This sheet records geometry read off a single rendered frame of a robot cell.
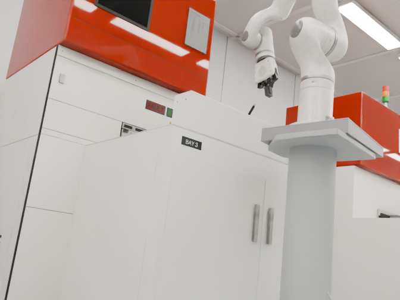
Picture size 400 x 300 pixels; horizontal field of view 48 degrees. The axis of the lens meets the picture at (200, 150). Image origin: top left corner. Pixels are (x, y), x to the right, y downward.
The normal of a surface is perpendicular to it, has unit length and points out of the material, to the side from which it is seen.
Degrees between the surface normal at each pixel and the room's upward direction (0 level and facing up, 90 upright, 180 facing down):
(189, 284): 90
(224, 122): 90
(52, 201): 90
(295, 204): 90
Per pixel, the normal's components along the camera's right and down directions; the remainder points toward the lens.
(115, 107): 0.66, -0.11
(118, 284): -0.74, -0.24
